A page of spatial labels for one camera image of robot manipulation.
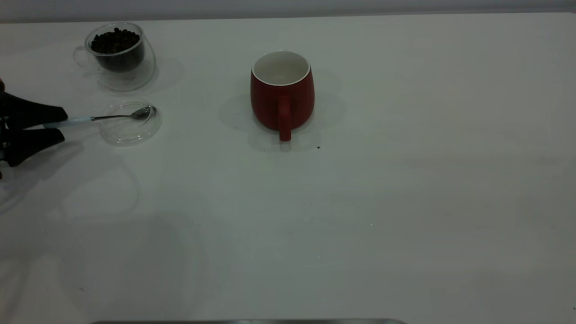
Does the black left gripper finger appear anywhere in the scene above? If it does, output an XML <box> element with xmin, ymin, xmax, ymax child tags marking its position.
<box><xmin>0</xmin><ymin>128</ymin><xmax>66</xmax><ymax>168</ymax></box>
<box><xmin>0</xmin><ymin>92</ymin><xmax>68</xmax><ymax>130</ymax></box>

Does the metal spoon with white handle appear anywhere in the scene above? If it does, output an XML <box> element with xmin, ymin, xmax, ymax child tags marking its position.
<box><xmin>43</xmin><ymin>106</ymin><xmax>157</xmax><ymax>129</ymax></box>

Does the clear glass saucer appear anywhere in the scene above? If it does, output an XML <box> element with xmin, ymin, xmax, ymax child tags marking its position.
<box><xmin>98</xmin><ymin>101</ymin><xmax>162</xmax><ymax>147</ymax></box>

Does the red ceramic mug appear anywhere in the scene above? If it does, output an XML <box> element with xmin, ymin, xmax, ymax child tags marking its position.
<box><xmin>250</xmin><ymin>50</ymin><xmax>315</xmax><ymax>143</ymax></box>

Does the pile of coffee beans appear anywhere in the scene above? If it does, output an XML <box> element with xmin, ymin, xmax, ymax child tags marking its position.
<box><xmin>91</xmin><ymin>28</ymin><xmax>145</xmax><ymax>72</ymax></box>

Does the clear glass cup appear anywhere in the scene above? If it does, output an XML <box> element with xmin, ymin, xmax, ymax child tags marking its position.
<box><xmin>73</xmin><ymin>22</ymin><xmax>157</xmax><ymax>93</ymax></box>

